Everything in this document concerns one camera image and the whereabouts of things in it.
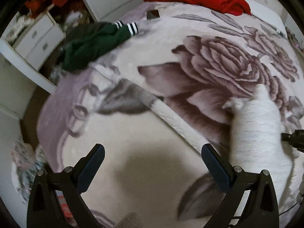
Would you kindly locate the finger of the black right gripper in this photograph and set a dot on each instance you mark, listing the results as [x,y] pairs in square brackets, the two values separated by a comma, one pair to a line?
[296,139]

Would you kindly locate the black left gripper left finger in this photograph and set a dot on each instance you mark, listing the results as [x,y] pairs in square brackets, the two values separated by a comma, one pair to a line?
[44,209]

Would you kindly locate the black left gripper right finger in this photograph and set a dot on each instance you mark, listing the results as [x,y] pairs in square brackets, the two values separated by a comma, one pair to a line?
[261,208]

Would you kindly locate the white fluffy knit sweater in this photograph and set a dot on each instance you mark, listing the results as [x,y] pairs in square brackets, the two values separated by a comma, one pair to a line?
[255,141]

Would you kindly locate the colourful clothes pile on floor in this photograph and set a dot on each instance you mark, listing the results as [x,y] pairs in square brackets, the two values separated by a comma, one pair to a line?
[26,162]

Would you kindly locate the floral plush bed blanket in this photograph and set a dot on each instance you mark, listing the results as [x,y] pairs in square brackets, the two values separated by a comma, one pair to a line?
[148,165]

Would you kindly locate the dark green striped-cuff garment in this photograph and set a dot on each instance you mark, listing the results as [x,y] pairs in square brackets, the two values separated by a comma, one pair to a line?
[78,53]

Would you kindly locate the white drawer cabinet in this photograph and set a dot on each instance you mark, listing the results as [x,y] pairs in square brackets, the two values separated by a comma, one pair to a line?
[39,40]

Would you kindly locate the small dark phone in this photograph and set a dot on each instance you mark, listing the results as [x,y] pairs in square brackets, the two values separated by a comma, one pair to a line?
[152,14]

